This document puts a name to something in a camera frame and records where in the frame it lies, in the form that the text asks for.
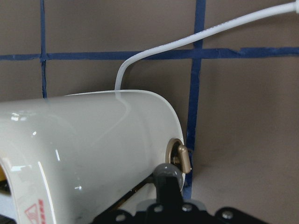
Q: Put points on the white toaster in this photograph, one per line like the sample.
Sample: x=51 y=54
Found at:
x=67 y=159

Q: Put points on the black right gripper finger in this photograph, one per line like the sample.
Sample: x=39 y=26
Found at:
x=168 y=180

